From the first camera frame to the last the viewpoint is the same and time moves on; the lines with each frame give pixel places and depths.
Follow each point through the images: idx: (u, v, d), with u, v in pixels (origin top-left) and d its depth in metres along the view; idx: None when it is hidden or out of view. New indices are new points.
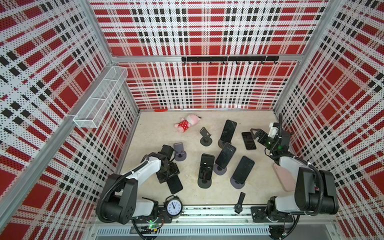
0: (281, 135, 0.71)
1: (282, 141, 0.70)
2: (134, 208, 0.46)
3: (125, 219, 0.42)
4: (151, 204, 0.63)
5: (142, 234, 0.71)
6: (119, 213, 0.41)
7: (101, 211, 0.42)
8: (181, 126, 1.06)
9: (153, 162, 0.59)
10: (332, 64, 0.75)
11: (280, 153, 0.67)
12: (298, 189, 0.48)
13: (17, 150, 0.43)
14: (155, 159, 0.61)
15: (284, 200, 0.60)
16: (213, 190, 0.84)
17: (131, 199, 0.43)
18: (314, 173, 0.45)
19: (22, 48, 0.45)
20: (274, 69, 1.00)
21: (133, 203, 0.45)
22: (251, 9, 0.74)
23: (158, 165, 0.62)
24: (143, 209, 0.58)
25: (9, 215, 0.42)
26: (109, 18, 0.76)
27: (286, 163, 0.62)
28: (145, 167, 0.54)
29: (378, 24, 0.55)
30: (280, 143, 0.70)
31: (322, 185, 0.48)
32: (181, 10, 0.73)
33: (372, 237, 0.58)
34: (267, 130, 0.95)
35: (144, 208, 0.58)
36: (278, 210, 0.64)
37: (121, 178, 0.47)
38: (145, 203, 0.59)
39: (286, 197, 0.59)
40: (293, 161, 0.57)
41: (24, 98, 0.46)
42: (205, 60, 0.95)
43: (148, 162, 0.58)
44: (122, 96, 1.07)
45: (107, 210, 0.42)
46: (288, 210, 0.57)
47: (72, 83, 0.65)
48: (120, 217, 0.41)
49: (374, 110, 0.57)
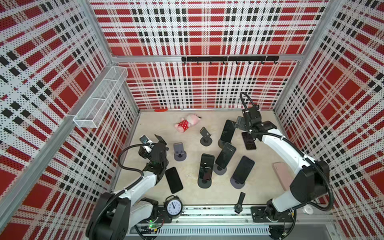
0: (248, 111, 0.65)
1: (253, 117, 0.63)
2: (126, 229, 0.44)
3: None
4: (149, 207, 0.63)
5: (142, 234, 0.71)
6: (110, 236, 0.40)
7: (92, 233, 0.40)
8: (181, 126, 1.06)
9: (149, 177, 0.58)
10: (332, 64, 0.75)
11: (257, 129, 0.59)
12: (296, 185, 0.47)
13: (17, 150, 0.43)
14: (151, 174, 0.60)
15: (282, 200, 0.60)
16: (213, 190, 0.84)
17: (124, 220, 0.42)
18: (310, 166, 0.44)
19: (22, 48, 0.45)
20: (273, 69, 1.00)
21: (126, 224, 0.43)
22: (251, 9, 0.74)
23: (153, 183, 0.60)
24: (141, 215, 0.57)
25: (9, 215, 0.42)
26: (109, 18, 0.76)
27: (272, 144, 0.55)
28: (139, 184, 0.53)
29: (378, 24, 0.55)
30: (252, 119, 0.63)
31: (325, 178, 0.45)
32: (181, 10, 0.73)
33: (372, 237, 0.58)
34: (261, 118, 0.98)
35: (143, 212, 0.58)
36: (279, 211, 0.63)
37: (113, 199, 0.45)
38: (143, 209, 0.59)
39: (283, 198, 0.59)
40: (284, 146, 0.50)
41: (24, 98, 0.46)
42: (205, 60, 0.95)
43: (144, 177, 0.57)
44: (122, 96, 1.07)
45: (98, 232, 0.40)
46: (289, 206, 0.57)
47: (72, 83, 0.65)
48: None
49: (374, 110, 0.57)
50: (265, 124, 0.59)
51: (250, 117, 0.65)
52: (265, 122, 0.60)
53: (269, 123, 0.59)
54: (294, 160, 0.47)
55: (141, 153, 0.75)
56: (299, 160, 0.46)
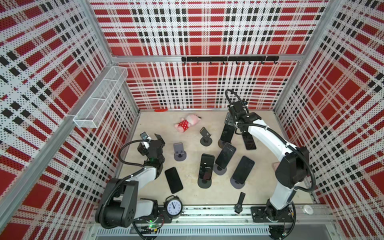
0: (233, 105, 0.68)
1: (238, 110, 0.66)
2: (134, 211, 0.45)
3: (127, 223, 0.42)
4: (150, 203, 0.64)
5: (142, 234, 0.71)
6: (121, 216, 0.41)
7: (102, 217, 0.41)
8: (181, 126, 1.06)
9: (150, 169, 0.62)
10: (332, 64, 0.75)
11: (243, 121, 0.61)
12: (280, 171, 0.51)
13: (17, 150, 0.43)
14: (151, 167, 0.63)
15: (277, 196, 0.62)
16: (213, 190, 0.84)
17: (133, 200, 0.44)
18: (292, 153, 0.47)
19: (22, 48, 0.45)
20: (274, 69, 1.00)
21: (133, 206, 0.45)
22: (251, 9, 0.74)
23: (153, 176, 0.63)
24: (144, 209, 0.58)
25: (9, 215, 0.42)
26: (109, 18, 0.76)
27: (257, 133, 0.58)
28: (143, 173, 0.56)
29: (378, 24, 0.55)
30: (237, 113, 0.66)
31: (306, 161, 0.50)
32: (181, 10, 0.73)
33: (372, 237, 0.58)
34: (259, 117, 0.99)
35: (145, 208, 0.59)
36: (279, 208, 0.62)
37: (120, 182, 0.48)
38: (146, 204, 0.60)
39: (276, 194, 0.61)
40: (268, 135, 0.54)
41: (24, 98, 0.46)
42: (205, 60, 0.95)
43: (145, 168, 0.61)
44: (122, 96, 1.07)
45: (108, 216, 0.41)
46: (284, 199, 0.58)
47: (72, 83, 0.65)
48: (121, 220, 0.41)
49: (374, 110, 0.57)
50: (250, 115, 0.61)
51: (236, 111, 0.68)
52: (250, 114, 0.61)
53: (254, 114, 0.61)
54: (278, 148, 0.51)
55: (139, 149, 0.79)
56: (282, 148, 0.49)
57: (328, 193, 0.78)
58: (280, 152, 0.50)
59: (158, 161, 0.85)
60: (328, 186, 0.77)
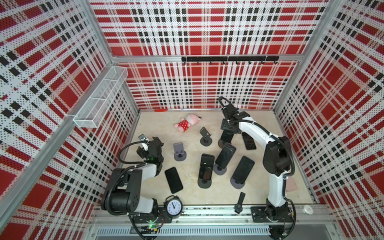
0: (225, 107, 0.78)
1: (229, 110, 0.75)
2: (138, 198, 0.48)
3: (132, 209, 0.44)
4: (151, 202, 0.64)
5: (142, 234, 0.71)
6: (126, 202, 0.43)
7: (107, 203, 0.43)
8: (181, 126, 1.06)
9: (151, 165, 0.65)
10: (332, 64, 0.75)
11: (234, 119, 0.69)
12: (265, 160, 0.57)
13: (17, 150, 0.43)
14: (152, 164, 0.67)
15: (273, 194, 0.63)
16: (213, 189, 0.84)
17: (137, 188, 0.47)
18: (275, 142, 0.52)
19: (22, 48, 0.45)
20: (274, 69, 1.00)
21: (138, 193, 0.47)
22: (251, 9, 0.74)
23: (154, 174, 0.66)
24: (144, 206, 0.59)
25: (9, 215, 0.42)
26: (109, 18, 0.76)
27: (247, 128, 0.65)
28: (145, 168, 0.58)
29: (378, 24, 0.55)
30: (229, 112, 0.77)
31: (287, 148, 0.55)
32: (181, 10, 0.73)
33: (372, 237, 0.58)
34: (258, 118, 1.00)
35: (145, 205, 0.60)
36: (277, 205, 0.63)
37: (124, 171, 0.50)
38: (146, 200, 0.61)
39: (273, 191, 0.63)
40: (255, 128, 0.60)
41: (24, 98, 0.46)
42: (205, 60, 0.95)
43: (146, 164, 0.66)
44: (122, 96, 1.07)
45: (113, 202, 0.43)
46: (279, 194, 0.61)
47: (72, 83, 0.65)
48: (127, 206, 0.43)
49: (374, 110, 0.57)
50: (240, 114, 0.68)
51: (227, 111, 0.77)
52: (240, 112, 0.69)
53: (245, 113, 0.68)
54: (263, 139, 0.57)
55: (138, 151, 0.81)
56: (266, 138, 0.55)
57: (328, 193, 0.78)
58: (264, 142, 0.57)
59: (157, 159, 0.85)
60: (328, 186, 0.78)
